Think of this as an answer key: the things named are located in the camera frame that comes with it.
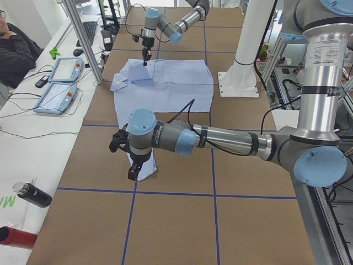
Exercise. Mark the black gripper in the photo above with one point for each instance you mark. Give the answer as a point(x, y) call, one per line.
point(146, 42)
point(138, 159)

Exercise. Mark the blue striped button shirt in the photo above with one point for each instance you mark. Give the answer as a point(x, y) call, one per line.
point(163, 86)

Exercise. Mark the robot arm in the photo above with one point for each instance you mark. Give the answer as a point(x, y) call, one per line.
point(154, 20)
point(215, 41)

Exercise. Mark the black keyboard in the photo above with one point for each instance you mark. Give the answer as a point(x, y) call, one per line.
point(90, 30)

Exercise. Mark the black computer mouse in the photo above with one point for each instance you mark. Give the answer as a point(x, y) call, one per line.
point(77, 52)

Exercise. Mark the upper teach pendant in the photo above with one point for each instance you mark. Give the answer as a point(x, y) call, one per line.
point(66, 70)

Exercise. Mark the teach pendant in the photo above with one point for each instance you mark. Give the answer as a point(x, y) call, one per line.
point(66, 70)
point(56, 99)

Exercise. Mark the green plastic clip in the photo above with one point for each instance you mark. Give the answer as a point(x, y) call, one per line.
point(54, 53)

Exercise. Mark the lower teach pendant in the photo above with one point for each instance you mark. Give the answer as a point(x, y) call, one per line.
point(56, 99)

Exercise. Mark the black water bottle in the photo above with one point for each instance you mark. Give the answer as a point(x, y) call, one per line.
point(32, 194)

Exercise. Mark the black mobile phone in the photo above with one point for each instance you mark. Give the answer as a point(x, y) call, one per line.
point(41, 82)

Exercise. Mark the seated person in black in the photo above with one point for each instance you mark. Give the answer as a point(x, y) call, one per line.
point(18, 53)

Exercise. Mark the red cylinder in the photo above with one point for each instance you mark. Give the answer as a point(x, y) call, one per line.
point(17, 238)

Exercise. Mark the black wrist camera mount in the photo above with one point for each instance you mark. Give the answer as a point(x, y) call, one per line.
point(120, 140)

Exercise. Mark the aluminium frame post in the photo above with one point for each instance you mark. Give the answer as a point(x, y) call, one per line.
point(71, 10)

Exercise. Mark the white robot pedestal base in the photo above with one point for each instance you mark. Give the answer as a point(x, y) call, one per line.
point(240, 79)

